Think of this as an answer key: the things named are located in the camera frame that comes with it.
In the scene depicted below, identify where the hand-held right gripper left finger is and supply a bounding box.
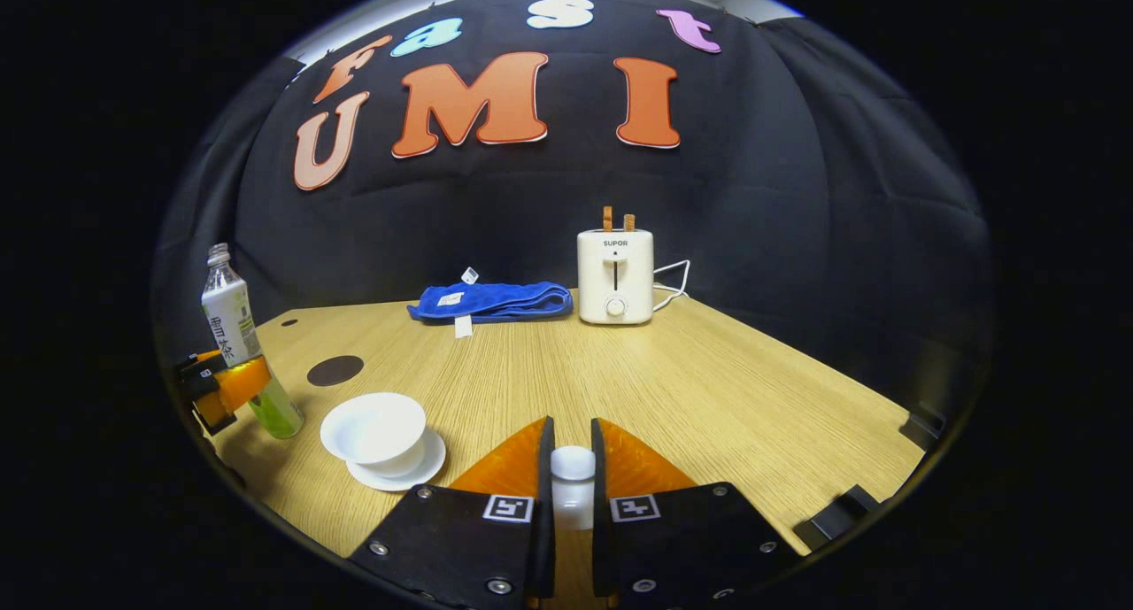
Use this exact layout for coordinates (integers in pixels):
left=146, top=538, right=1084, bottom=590
left=347, top=415, right=557, bottom=610

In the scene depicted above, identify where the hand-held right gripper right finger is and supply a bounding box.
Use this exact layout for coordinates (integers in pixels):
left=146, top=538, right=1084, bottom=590
left=590, top=418, right=802, bottom=610

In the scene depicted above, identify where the clear green-label water bottle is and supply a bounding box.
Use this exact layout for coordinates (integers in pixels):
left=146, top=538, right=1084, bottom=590
left=202, top=243, right=304, bottom=440

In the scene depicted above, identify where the dark round coaster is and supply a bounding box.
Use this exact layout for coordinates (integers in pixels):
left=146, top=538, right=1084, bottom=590
left=307, top=355, right=365, bottom=387

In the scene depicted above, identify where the white teacup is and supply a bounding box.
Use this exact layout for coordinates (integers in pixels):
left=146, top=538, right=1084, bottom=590
left=320, top=392, right=428, bottom=478

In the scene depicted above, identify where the white saucer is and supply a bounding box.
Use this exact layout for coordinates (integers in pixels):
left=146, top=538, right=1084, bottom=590
left=345, top=429, right=447, bottom=492

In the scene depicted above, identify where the blue folded towel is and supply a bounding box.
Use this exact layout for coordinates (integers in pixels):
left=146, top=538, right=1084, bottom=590
left=407, top=267, right=574, bottom=338

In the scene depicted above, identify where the cream white toaster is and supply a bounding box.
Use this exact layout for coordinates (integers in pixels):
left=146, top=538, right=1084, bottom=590
left=577, top=228, right=654, bottom=325

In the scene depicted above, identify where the black table edge clamp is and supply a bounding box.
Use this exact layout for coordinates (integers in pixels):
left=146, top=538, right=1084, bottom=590
left=900, top=404, right=946, bottom=452
left=792, top=484, right=882, bottom=551

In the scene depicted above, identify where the black backdrop cloth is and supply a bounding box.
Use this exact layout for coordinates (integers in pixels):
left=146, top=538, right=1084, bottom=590
left=150, top=0, right=992, bottom=416

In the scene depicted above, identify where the white toaster power cable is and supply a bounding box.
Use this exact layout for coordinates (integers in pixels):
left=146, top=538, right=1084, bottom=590
left=653, top=259, right=691, bottom=312

